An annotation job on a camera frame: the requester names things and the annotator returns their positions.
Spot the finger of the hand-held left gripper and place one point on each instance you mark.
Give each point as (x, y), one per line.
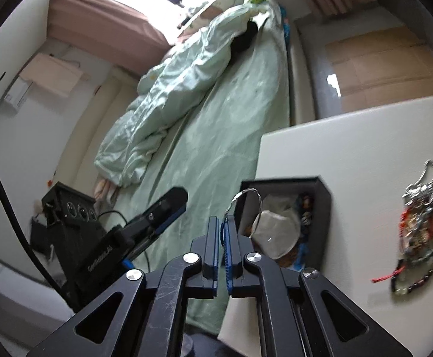
(157, 212)
(142, 247)

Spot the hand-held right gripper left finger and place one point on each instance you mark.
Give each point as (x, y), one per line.
(216, 249)

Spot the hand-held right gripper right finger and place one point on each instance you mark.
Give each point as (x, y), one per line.
(228, 260)

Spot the silver bangle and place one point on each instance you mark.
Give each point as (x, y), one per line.
(247, 191)

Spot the black jewelry box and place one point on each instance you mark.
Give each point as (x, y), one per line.
(324, 208)

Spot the pink pillow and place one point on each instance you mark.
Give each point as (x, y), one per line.
(105, 191)

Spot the clear plastic bag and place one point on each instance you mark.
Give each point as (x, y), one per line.
(276, 230)

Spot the green bed sheet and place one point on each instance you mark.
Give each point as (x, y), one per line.
(231, 126)

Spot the beige headboard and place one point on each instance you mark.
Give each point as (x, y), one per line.
(101, 111)

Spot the light green duvet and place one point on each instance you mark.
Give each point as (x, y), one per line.
(164, 93)

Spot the white low table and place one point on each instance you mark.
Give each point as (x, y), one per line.
(350, 148)

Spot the beige hanging towel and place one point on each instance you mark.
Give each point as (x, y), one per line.
(52, 74)

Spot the white air conditioner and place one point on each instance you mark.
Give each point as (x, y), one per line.
(15, 96)

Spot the black garment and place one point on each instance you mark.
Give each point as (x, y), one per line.
(244, 39)

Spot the light green cloth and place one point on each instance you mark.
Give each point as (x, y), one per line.
(199, 9)

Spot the white bed frame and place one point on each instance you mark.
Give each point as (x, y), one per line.
(300, 81)

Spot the white wall switch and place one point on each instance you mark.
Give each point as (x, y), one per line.
(332, 83)

